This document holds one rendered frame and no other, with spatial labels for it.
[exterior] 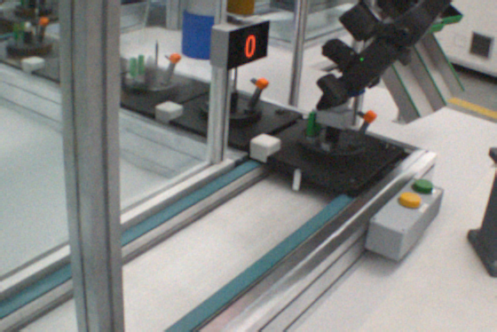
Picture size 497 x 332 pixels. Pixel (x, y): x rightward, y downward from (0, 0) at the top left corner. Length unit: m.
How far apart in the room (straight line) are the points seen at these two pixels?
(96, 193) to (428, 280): 0.82
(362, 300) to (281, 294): 0.22
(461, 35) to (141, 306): 4.80
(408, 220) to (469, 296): 0.18
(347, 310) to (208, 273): 0.24
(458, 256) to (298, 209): 0.33
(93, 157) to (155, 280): 0.57
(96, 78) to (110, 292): 0.18
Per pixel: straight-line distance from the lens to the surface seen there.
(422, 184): 1.26
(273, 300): 0.91
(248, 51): 1.15
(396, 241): 1.13
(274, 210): 1.21
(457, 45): 5.56
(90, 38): 0.42
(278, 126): 1.42
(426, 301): 1.14
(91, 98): 0.44
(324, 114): 1.31
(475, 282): 1.22
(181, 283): 1.00
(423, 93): 1.59
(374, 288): 1.14
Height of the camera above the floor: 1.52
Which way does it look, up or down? 26 degrees down
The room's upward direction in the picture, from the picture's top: 5 degrees clockwise
